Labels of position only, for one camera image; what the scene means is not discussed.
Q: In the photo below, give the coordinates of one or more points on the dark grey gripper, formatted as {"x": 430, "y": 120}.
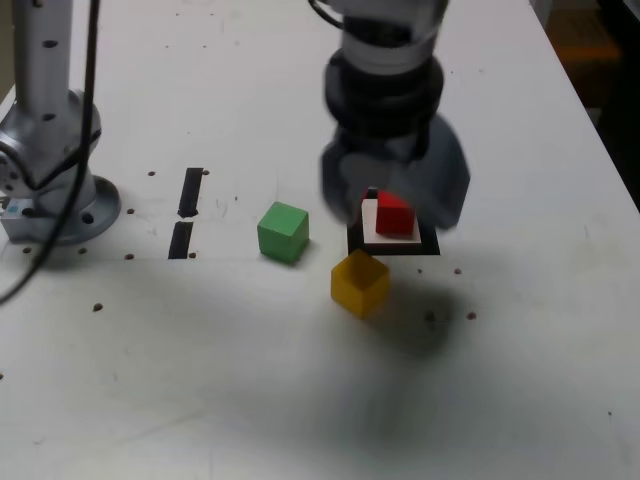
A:
{"x": 380, "y": 142}

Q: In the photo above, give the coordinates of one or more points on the red cube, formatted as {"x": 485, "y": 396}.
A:
{"x": 395, "y": 217}

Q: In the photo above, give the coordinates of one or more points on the yellow cube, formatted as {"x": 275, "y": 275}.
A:
{"x": 357, "y": 287}

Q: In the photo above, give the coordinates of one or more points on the green cube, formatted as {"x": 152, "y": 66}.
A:
{"x": 280, "y": 235}

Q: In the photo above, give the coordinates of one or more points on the black tape square outline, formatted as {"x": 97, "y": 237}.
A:
{"x": 400, "y": 249}

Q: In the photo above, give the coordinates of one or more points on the black tape strip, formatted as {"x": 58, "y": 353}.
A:
{"x": 190, "y": 195}

